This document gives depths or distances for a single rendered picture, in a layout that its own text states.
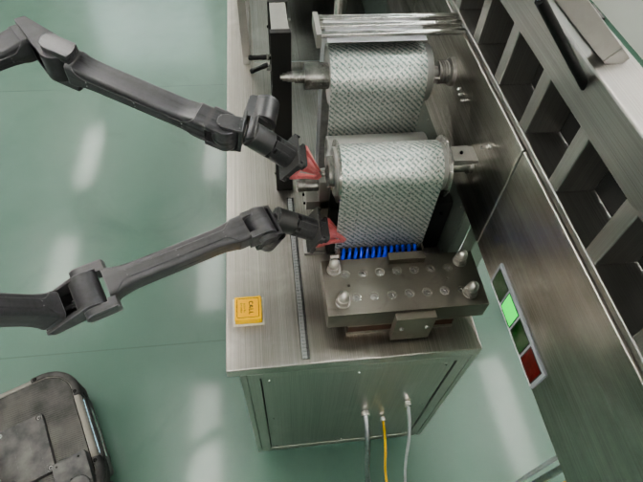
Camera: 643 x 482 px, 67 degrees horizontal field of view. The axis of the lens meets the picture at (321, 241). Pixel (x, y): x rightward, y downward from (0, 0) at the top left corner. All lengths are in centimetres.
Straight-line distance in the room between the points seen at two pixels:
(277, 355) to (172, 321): 118
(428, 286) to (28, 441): 148
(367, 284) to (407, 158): 33
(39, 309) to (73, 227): 184
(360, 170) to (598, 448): 67
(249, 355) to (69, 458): 89
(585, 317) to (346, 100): 72
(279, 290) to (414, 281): 37
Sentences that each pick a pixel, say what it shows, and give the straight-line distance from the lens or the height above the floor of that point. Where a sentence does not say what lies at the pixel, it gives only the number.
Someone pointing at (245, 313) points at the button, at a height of 92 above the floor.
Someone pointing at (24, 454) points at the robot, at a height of 26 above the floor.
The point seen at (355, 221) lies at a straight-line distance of 120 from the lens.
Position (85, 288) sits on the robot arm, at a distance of 107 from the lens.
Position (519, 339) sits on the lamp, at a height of 118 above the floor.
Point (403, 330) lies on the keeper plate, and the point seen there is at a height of 96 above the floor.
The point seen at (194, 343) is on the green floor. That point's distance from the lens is 233.
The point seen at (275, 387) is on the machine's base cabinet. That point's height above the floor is 75.
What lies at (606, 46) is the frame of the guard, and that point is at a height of 168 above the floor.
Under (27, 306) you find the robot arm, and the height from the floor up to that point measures 126.
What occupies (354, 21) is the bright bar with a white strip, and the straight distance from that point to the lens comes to 131.
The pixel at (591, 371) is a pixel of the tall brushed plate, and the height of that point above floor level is 135.
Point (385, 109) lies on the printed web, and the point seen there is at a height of 128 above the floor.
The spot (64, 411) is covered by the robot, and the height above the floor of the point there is 24.
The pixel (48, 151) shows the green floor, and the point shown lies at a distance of 335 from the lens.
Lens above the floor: 207
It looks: 53 degrees down
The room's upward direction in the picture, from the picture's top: 4 degrees clockwise
